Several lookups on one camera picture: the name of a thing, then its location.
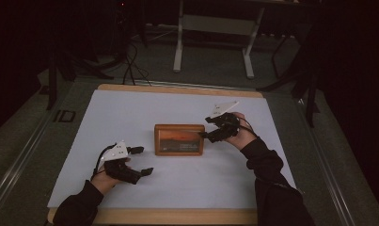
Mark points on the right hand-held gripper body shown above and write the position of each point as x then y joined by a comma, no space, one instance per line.
225,124

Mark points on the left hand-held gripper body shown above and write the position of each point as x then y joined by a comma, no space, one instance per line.
121,166

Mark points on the wooden picture frame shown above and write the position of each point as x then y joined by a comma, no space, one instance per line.
179,139

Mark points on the person's left hand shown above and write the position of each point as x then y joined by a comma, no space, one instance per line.
104,182

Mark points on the person's right hand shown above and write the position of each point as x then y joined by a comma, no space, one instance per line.
244,138

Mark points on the white table mat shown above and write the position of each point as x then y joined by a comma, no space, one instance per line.
184,182

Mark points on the black metal stand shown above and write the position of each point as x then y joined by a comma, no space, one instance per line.
306,81
57,72

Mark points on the black rectangular floor bracket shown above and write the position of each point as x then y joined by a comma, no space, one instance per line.
65,116

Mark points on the white metal desk frame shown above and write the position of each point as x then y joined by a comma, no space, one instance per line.
215,25

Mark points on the metal floor rail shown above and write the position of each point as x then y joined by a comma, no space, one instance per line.
326,163
18,166

